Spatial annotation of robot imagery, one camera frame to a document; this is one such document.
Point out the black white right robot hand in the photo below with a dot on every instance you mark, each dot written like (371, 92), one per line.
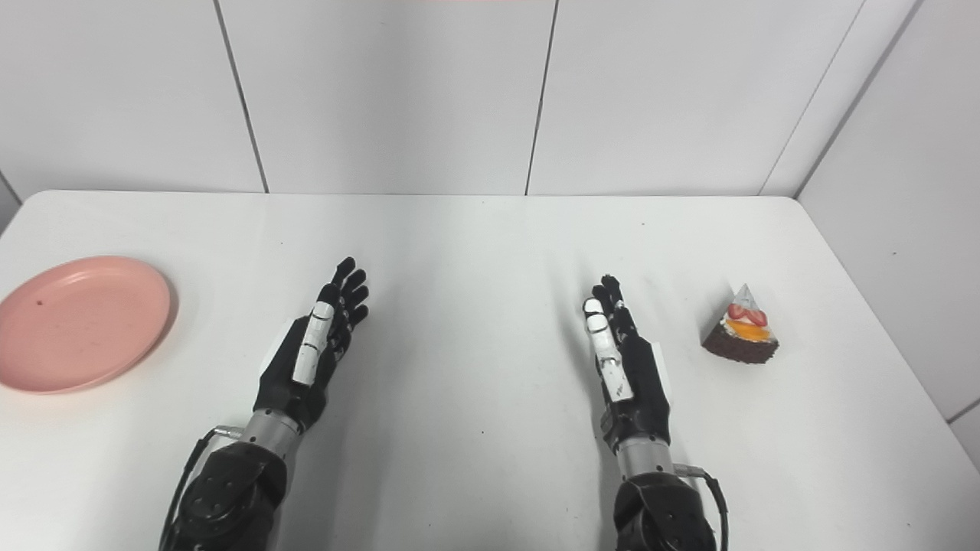
(647, 390)

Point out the pink round plate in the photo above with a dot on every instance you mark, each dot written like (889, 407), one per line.
(80, 325)

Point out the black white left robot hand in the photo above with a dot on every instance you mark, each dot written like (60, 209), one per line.
(287, 383)

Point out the chocolate fruit cake slice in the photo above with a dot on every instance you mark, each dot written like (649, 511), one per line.
(743, 337)

